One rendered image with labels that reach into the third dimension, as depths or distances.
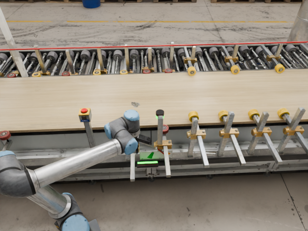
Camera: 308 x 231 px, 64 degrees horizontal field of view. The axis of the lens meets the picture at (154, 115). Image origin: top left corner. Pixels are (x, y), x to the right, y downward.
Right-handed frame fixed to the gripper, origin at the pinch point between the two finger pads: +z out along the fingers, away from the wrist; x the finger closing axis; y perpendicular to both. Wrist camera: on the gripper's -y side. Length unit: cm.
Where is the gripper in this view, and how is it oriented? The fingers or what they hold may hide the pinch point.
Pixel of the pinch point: (137, 152)
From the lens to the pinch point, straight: 171.5
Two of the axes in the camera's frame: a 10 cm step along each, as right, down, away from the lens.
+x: 0.8, 6.7, -7.3
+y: -10.0, 0.5, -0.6
